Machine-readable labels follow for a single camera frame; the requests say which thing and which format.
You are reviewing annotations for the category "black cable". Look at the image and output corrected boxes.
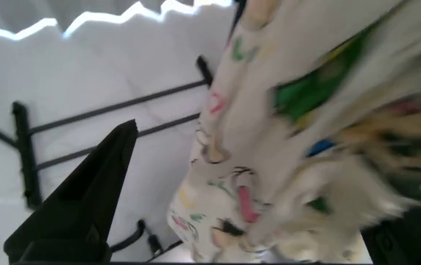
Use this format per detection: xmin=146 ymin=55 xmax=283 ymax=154
xmin=109 ymin=219 xmax=184 ymax=262

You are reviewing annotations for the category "cream printed garment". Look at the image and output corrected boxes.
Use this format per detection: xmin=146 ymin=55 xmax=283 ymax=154
xmin=166 ymin=0 xmax=421 ymax=264

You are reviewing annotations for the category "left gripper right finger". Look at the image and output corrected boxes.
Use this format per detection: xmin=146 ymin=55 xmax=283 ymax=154
xmin=360 ymin=189 xmax=421 ymax=265

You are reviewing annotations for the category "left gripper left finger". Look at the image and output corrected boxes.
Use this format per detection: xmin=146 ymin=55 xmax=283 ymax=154
xmin=3 ymin=119 xmax=139 ymax=264

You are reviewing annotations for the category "black clothes rack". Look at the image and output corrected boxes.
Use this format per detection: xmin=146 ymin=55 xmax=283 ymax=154
xmin=0 ymin=0 xmax=248 ymax=211

